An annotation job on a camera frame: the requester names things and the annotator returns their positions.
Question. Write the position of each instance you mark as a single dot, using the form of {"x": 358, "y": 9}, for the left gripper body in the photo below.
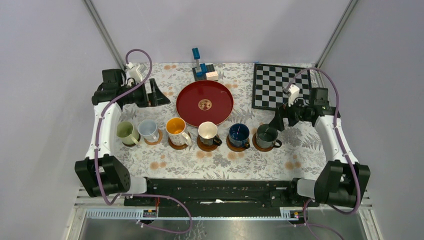
{"x": 138, "y": 96}

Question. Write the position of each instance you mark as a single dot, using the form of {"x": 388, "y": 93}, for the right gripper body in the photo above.
{"x": 296, "y": 113}

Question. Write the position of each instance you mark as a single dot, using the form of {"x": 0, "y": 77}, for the dark green mug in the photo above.
{"x": 267, "y": 137}

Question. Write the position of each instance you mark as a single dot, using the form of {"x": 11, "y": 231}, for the light blue mug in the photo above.
{"x": 148, "y": 130}

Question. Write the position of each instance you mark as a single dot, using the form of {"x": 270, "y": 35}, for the patterned mug orange inside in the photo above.
{"x": 177, "y": 132}

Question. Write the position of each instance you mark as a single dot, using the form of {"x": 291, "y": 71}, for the light wooden coaster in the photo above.
{"x": 158, "y": 140}

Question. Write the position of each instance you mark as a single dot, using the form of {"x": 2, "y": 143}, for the light green mug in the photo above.
{"x": 124, "y": 129}

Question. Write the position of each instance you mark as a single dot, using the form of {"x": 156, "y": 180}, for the dark blue mug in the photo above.
{"x": 239, "y": 136}

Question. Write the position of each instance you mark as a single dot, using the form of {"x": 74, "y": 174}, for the dark brown wooden coaster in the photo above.
{"x": 131, "y": 140}

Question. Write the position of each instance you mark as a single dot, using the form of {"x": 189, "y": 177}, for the black mug cream inside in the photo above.
{"x": 208, "y": 133}

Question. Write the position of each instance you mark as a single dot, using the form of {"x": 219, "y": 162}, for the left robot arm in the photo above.
{"x": 108, "y": 102}

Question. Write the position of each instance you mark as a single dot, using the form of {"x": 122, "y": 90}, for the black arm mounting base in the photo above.
{"x": 216, "y": 198}

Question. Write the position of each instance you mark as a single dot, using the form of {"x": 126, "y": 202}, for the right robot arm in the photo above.
{"x": 343, "y": 180}

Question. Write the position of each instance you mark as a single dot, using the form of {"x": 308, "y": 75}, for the black and white chessboard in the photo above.
{"x": 269, "y": 80}

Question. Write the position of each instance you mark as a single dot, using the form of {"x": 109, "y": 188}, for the red round tray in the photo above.
{"x": 204, "y": 101}

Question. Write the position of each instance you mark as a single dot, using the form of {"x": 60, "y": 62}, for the blue and black block toy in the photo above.
{"x": 203, "y": 71}

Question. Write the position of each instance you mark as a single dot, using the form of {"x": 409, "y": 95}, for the floral tablecloth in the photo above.
{"x": 301, "y": 154}

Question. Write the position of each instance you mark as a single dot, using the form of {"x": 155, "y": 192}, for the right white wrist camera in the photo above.
{"x": 292, "y": 92}

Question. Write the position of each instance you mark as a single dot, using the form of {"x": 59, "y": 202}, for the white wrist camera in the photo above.
{"x": 292, "y": 92}
{"x": 135, "y": 71}

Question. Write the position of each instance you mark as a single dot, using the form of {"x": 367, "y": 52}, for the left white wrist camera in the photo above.
{"x": 135, "y": 71}

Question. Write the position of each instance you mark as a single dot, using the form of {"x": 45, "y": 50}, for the aluminium rail frame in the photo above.
{"x": 91, "y": 219}

